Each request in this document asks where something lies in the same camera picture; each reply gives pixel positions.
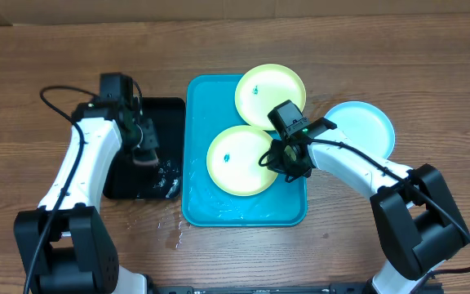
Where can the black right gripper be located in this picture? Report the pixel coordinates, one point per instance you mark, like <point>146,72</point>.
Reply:
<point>277,164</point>

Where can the yellow plate front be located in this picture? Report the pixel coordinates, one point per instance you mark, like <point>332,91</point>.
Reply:
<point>232,161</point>

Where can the teal plastic tray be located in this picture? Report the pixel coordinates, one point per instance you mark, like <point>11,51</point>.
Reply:
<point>210,109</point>

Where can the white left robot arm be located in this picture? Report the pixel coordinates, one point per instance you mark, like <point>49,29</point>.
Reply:
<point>63,243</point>

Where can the light blue plate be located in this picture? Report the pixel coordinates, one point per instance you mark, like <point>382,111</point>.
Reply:
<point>366,125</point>

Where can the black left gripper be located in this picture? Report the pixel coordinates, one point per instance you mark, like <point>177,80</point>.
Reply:
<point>151,138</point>

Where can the yellow plate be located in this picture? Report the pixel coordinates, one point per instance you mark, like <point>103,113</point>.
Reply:
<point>263,88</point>
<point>232,161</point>

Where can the black plastic tray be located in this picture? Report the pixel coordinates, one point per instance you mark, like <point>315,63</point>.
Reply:
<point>129,181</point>

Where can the yellow plate rear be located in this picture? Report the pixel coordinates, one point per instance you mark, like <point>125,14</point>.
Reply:
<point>263,88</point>

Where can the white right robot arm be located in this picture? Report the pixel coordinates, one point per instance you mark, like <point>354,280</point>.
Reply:
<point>417,219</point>

